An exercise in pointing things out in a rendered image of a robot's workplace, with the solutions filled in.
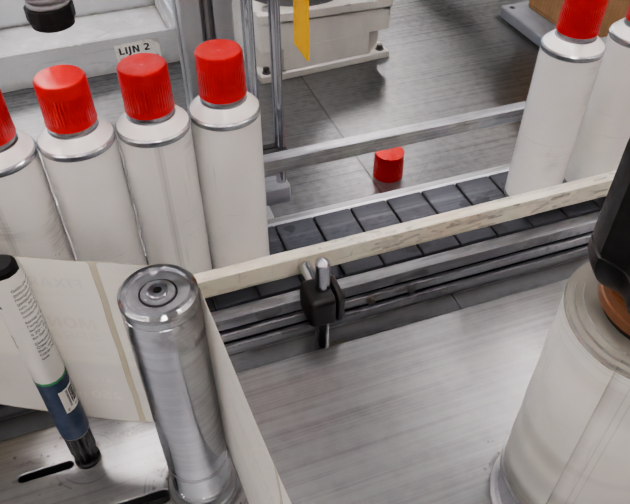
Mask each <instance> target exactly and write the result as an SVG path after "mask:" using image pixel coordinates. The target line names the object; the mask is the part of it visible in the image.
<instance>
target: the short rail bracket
mask: <svg viewBox="0 0 630 504"><path fill-rule="evenodd" d="M300 304H301V307H302V309H303V311H304V314H305V316H306V318H307V320H308V322H309V324H310V325H311V326H312V327H315V351H317V350H321V349H324V348H328V347H329V323H333V322H335V318H336V320H337V321H340V320H342V319H343V318H344V311H345V295H344V293H343V291H342V289H341V288H340V286H339V284H338V282H337V280H336V278H335V277H334V276H333V275H331V274H330V261H329V260H328V259H327V258H324V257H321V258H319V259H317V260H316V262H315V278H313V279H309V280H305V281H303V282H302V283H301V285H300Z"/></svg>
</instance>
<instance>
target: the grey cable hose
mask: <svg viewBox="0 0 630 504"><path fill-rule="evenodd" d="M24 1H25V5H24V7H23V9H24V12H25V15H26V19H27V21H28V22H29V23H30V24H31V26H32V28H33V29H34V30H35V31H38V32H42V33H55V32H60V31H63V30H66V29H68V28H70V27H71V26H73V25H74V23H75V14H76V11H75V7H74V3H73V0H24Z"/></svg>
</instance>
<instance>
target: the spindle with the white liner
mask: <svg viewBox="0 0 630 504"><path fill-rule="evenodd" d="M588 256H589V261H590V262H588V263H586V264H585V265H583V266H581V267H580V268H579V269H577V270H576V271H575V272H574V273H573V274H572V275H571V277H570V278H569V280H568V282H567V284H566V286H565V289H564V293H563V296H562V299H561V302H560V305H559V308H558V311H557V314H556V316H555V319H554V321H553V323H552V325H551V327H550V329H549V332H548V334H547V337H546V340H545V343H544V346H543V349H542V352H541V355H540V358H539V361H538V364H537V366H536V368H535V370H534V372H533V375H532V377H531V380H530V382H529V385H528V387H527V390H526V394H525V397H524V400H523V403H522V405H521V408H520V410H519V412H518V414H517V417H516V419H515V421H514V424H513V427H512V430H511V432H510V433H509V435H508V436H507V438H506V440H505V442H504V445H503V448H502V452H501V454H500V455H499V457H498V458H497V460H496V462H495V464H494V467H493V470H492V473H491V477H490V496H491V501H492V504H630V138H629V140H628V142H627V145H626V147H625V150H624V152H623V155H622V157H621V160H620V163H619V165H618V168H617V170H616V173H615V176H614V178H613V181H612V183H611V186H610V188H609V191H608V194H607V196H606V199H605V201H604V204H603V207H602V209H601V212H600V214H599V217H598V219H597V222H596V225H595V227H594V230H593V234H592V235H591V237H590V240H589V243H588Z"/></svg>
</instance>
